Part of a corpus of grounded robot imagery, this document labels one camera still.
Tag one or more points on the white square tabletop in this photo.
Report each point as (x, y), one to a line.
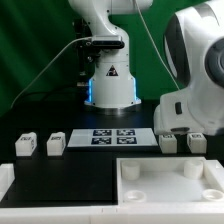
(169, 181)

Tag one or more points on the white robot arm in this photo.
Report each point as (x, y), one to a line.
(194, 47)

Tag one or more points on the white tag sheet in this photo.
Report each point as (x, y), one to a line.
(112, 137)

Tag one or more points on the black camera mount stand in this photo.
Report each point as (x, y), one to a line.
(86, 54)

